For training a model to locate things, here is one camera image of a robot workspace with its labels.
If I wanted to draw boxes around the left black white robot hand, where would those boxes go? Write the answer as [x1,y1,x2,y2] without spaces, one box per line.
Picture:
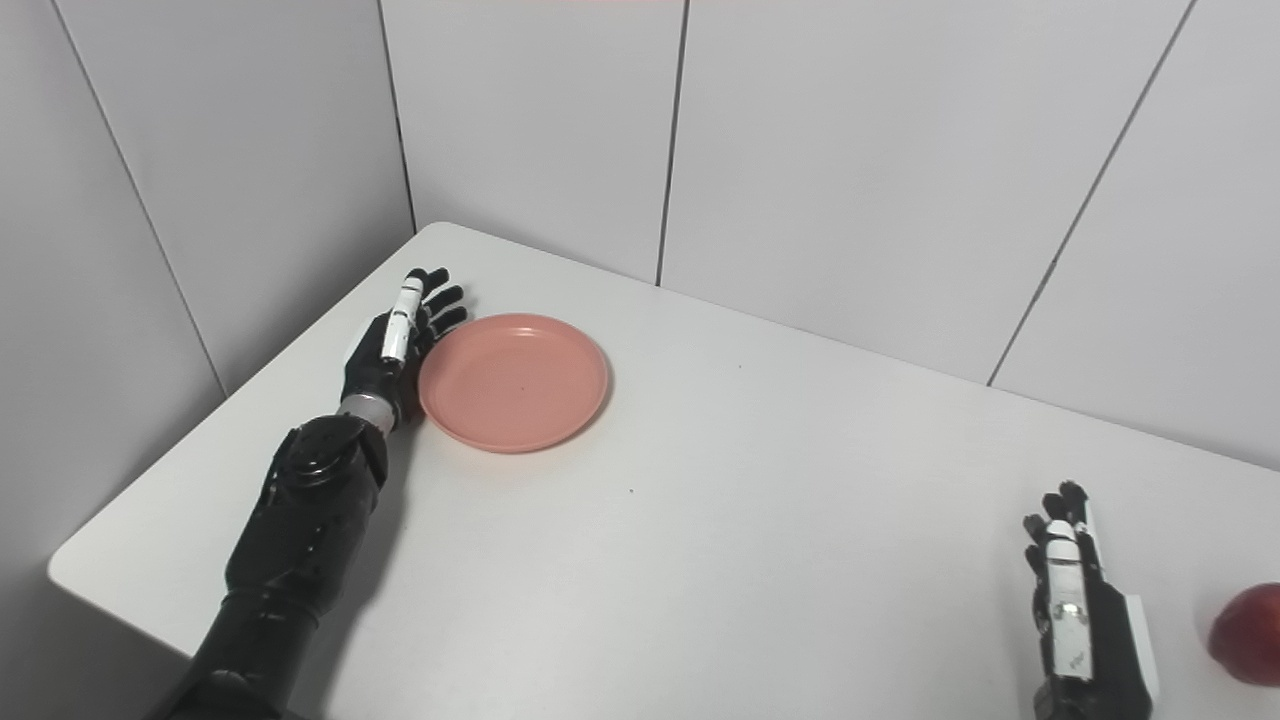
[341,267,469,433]

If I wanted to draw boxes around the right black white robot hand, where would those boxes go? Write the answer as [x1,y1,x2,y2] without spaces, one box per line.
[1023,481,1161,720]

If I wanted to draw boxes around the pink round plate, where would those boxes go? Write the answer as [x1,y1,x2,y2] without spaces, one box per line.
[418,313,610,455]

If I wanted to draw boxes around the red apple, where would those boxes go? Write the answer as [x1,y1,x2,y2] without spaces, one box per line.
[1207,583,1280,688]

